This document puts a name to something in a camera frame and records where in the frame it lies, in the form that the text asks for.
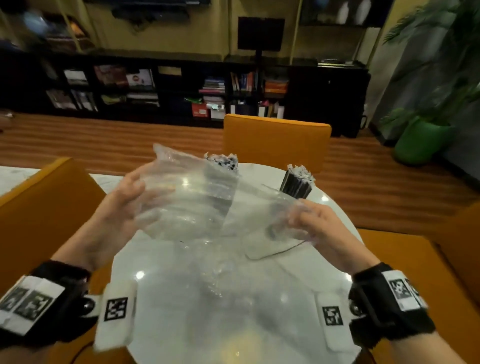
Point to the left black marker wristband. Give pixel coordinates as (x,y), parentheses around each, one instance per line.
(48,300)

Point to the green palm plant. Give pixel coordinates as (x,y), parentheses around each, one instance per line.
(453,56)

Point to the orange upholstered chair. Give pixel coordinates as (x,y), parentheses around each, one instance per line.
(277,142)
(431,262)
(45,210)

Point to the green plant pot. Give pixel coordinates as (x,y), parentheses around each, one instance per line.
(422,142)

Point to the white storage box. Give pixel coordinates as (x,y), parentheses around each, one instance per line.
(217,112)

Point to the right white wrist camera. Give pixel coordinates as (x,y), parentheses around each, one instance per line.
(335,322)

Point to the dark display shelf gold frame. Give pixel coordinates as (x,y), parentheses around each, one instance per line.
(378,15)

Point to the stack of orange books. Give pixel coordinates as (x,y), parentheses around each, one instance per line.
(275,87)

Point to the black marker wristband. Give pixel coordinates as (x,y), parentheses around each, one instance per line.
(48,300)
(386,303)

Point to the handful of gray straws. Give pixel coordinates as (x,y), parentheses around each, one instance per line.
(223,161)

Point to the white tall vase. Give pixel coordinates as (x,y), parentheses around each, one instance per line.
(363,13)
(342,14)

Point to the white cover magazine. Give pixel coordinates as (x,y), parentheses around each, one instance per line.
(75,77)

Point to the black monitor on stand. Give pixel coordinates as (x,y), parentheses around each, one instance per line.
(260,33)

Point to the stack of dark books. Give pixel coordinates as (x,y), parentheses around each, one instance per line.
(335,63)

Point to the person's right forearm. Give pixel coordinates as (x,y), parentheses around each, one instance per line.
(427,350)

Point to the person's right hand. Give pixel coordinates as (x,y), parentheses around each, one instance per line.
(333,236)

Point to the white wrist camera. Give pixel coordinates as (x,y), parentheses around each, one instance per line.
(335,322)
(116,315)

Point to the magazine with face cover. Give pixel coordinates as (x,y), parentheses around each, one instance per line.
(139,78)

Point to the person's left forearm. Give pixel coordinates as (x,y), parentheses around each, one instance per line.
(26,354)

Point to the long black bookshelf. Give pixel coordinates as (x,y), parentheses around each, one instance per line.
(326,97)

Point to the person's left hand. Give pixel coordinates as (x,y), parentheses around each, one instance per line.
(108,221)

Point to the right black marker wristband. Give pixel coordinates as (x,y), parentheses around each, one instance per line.
(386,303)

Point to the stack of flat books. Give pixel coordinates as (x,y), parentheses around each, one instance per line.
(212,86)

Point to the row of upright books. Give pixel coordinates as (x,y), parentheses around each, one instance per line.
(244,81)

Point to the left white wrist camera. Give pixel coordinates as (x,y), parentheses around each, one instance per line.
(116,315)

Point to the clear zip bag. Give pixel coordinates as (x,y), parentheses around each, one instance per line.
(187,198)
(258,213)

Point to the pale patterned rug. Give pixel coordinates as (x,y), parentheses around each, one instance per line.
(15,176)

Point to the red box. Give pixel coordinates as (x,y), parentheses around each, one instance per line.
(200,110)

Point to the bundle of black straws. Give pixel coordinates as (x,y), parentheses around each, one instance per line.
(298,182)

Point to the blue globe ornament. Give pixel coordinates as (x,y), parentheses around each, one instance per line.
(321,3)

